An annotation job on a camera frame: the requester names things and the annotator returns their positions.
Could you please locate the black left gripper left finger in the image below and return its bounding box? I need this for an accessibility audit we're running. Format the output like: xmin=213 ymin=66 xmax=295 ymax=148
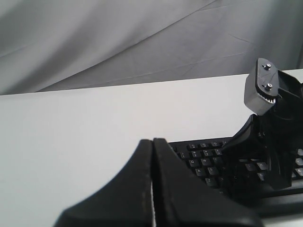
xmin=55 ymin=140 xmax=153 ymax=227

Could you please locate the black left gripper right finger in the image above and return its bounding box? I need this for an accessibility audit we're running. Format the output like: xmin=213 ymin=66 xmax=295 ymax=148
xmin=152 ymin=138 xmax=262 ymax=227

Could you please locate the black acer keyboard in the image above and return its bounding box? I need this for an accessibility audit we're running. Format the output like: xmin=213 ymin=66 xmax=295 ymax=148
xmin=169 ymin=114 xmax=303 ymax=212

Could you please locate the grey backdrop cloth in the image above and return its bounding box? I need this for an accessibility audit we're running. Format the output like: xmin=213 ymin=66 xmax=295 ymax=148
xmin=0 ymin=0 xmax=303 ymax=95

